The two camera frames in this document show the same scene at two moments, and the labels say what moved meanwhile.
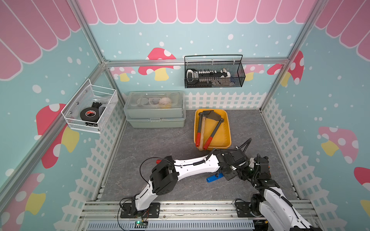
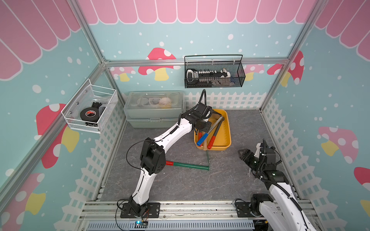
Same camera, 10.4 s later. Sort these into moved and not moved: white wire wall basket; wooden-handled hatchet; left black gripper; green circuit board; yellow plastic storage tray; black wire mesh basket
Moved: wooden-handled hatchet; left black gripper
Not moved: white wire wall basket; yellow plastic storage tray; black wire mesh basket; green circuit board
